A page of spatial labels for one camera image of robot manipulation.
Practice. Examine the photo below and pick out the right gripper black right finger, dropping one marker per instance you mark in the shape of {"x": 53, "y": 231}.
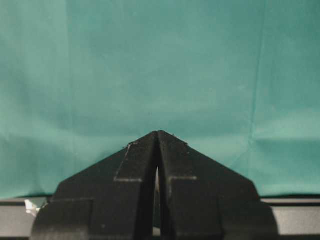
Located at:
{"x": 201, "y": 199}

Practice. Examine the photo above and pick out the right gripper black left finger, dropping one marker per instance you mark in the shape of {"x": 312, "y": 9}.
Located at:
{"x": 110, "y": 200}

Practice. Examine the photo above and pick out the green table cloth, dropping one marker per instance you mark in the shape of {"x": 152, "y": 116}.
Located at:
{"x": 238, "y": 80}

